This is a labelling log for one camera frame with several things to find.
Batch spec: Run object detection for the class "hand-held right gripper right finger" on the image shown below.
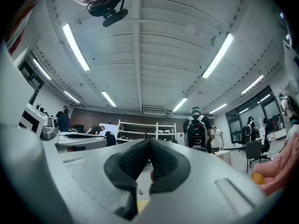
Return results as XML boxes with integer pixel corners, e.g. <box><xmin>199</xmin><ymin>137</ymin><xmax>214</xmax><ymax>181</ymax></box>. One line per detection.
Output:
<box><xmin>140</xmin><ymin>139</ymin><xmax>267</xmax><ymax>224</ymax></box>

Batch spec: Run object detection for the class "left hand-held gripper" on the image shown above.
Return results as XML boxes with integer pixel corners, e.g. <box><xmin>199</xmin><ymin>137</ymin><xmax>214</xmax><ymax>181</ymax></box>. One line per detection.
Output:
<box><xmin>19</xmin><ymin>103</ymin><xmax>108</xmax><ymax>152</ymax></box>

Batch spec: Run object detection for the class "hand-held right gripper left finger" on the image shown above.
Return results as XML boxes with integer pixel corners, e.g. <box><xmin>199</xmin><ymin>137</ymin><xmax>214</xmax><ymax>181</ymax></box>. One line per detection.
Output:
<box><xmin>58</xmin><ymin>138</ymin><xmax>151</xmax><ymax>221</ymax></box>

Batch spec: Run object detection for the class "checked cloth table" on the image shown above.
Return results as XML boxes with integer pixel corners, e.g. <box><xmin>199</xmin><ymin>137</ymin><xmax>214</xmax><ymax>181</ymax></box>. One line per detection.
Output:
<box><xmin>214</xmin><ymin>150</ymin><xmax>232</xmax><ymax>165</ymax></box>

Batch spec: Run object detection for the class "black and white backpack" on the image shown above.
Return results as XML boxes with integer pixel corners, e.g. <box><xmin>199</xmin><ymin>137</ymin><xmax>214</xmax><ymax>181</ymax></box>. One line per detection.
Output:
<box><xmin>186</xmin><ymin>115</ymin><xmax>206</xmax><ymax>147</ymax></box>

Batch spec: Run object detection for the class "white wooden shelf unit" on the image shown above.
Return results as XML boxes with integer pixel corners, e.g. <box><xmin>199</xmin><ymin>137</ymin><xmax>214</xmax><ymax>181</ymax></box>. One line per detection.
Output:
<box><xmin>116</xmin><ymin>119</ymin><xmax>177</xmax><ymax>145</ymax></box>

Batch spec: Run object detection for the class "grey office chair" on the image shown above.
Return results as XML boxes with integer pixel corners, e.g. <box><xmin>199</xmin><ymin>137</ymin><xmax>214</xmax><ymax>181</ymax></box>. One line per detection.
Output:
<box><xmin>245</xmin><ymin>140</ymin><xmax>263</xmax><ymax>174</ymax></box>

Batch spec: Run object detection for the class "ceiling air conditioner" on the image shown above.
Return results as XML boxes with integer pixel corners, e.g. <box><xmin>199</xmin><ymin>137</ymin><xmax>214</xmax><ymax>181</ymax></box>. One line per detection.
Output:
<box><xmin>142</xmin><ymin>105</ymin><xmax>167</xmax><ymax>116</ymax></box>

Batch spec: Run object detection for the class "pink armchair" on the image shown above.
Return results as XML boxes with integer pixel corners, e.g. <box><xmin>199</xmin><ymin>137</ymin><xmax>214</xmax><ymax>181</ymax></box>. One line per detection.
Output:
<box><xmin>253</xmin><ymin>132</ymin><xmax>299</xmax><ymax>196</ymax></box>

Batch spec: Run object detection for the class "black office chair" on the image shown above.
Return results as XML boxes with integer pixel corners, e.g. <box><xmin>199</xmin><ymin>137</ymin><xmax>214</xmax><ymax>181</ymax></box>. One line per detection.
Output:
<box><xmin>261</xmin><ymin>118</ymin><xmax>272</xmax><ymax>161</ymax></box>

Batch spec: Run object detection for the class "large dark-framed window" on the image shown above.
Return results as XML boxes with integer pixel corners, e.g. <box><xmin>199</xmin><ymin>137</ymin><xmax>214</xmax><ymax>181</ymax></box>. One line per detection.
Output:
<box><xmin>225</xmin><ymin>85</ymin><xmax>285</xmax><ymax>144</ymax></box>

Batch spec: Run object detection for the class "person's red shirt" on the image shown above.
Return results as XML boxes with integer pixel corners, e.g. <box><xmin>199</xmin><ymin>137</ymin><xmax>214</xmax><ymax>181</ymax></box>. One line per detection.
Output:
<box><xmin>4</xmin><ymin>0</ymin><xmax>45</xmax><ymax>56</ymax></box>

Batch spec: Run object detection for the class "black head-mounted camera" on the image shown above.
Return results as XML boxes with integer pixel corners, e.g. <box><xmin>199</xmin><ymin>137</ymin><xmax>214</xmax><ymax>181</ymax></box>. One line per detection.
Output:
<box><xmin>88</xmin><ymin>0</ymin><xmax>131</xmax><ymax>28</ymax></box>

